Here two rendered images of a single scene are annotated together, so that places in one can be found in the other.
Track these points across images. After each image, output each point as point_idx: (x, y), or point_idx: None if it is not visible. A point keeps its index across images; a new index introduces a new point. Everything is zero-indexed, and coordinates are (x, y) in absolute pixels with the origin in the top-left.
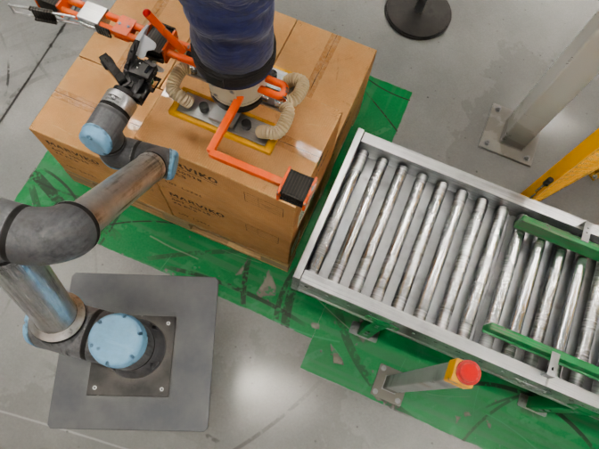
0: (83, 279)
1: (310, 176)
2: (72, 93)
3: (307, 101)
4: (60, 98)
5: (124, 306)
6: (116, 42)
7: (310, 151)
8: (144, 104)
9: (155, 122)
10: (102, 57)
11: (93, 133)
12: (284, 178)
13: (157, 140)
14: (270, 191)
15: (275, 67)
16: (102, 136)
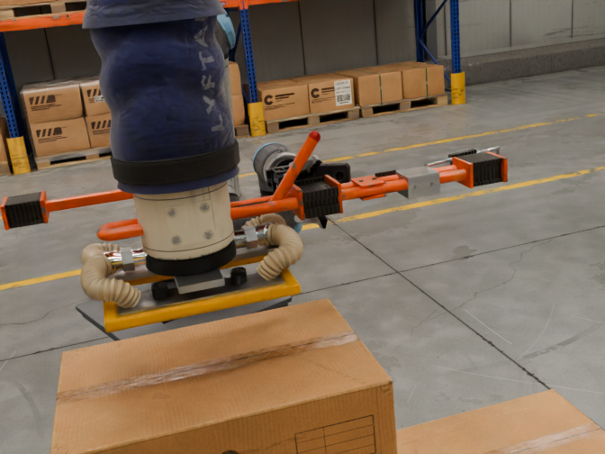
0: (278, 298)
1: (58, 379)
2: (579, 440)
3: (129, 435)
4: (581, 427)
5: None
6: None
7: (77, 396)
8: None
9: (321, 313)
10: (342, 163)
11: (266, 143)
12: (41, 195)
13: (298, 307)
14: (109, 345)
15: (168, 308)
16: (258, 149)
